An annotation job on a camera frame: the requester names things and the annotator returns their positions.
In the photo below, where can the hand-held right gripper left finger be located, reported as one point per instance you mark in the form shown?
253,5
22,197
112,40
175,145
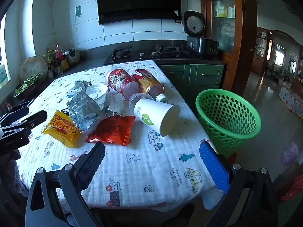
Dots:
93,163

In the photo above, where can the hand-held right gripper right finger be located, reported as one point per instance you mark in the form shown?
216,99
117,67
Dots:
213,167

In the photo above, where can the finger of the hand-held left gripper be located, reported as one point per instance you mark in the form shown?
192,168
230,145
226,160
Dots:
14,144
28,120

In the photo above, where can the yellow snack packet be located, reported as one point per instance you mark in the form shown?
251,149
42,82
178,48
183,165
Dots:
60,128

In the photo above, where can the green plastic wastebasket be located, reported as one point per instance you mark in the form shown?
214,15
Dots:
236,134

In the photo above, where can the white plastic lid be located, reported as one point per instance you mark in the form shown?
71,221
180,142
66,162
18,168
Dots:
97,92

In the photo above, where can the white paper cup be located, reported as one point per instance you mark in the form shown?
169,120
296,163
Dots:
151,113

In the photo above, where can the clear plastic bottle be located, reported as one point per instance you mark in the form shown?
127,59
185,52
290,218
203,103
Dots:
139,97

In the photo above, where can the red stool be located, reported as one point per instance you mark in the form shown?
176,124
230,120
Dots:
233,157

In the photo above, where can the bowl of green vegetables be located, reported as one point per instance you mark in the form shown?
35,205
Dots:
26,85

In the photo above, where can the red snack packet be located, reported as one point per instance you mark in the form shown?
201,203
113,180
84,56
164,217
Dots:
111,130

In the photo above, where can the white printed tablecloth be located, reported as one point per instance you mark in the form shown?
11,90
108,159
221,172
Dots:
142,160

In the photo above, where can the large grey round gourd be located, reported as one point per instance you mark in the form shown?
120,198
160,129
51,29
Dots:
33,68

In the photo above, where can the crumpled silver foil wrapper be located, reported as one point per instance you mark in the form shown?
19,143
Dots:
80,106

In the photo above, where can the cluster of condiment bottles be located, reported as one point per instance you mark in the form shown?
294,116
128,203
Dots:
55,61

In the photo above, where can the window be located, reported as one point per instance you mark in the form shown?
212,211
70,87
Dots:
3,52

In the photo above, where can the metal pot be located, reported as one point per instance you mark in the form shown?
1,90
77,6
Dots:
73,56

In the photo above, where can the red plastic bag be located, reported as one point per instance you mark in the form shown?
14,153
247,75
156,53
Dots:
294,189

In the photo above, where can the red paper cup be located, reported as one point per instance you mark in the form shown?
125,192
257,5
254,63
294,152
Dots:
120,80

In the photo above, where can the green kitchen cabinets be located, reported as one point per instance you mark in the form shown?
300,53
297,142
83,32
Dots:
203,75

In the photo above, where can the orange label plastic bottle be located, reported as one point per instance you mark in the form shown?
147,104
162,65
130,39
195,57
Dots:
151,85

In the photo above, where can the dotted playpen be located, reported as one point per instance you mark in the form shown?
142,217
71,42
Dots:
291,99

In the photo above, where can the black gas stove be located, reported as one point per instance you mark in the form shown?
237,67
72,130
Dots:
146,55

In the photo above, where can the black rice cooker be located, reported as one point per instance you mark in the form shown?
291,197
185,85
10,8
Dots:
197,46

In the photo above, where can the wooden display cabinet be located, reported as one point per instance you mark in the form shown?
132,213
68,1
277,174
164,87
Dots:
259,52

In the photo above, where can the wooden glass door cabinet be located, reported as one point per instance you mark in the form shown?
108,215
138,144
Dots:
248,40

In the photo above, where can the black range hood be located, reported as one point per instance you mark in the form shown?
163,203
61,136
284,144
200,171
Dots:
137,0

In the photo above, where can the green wall sticker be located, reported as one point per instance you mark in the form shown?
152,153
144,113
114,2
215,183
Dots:
78,10

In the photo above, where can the wall power socket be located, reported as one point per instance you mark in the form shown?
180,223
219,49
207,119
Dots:
178,21

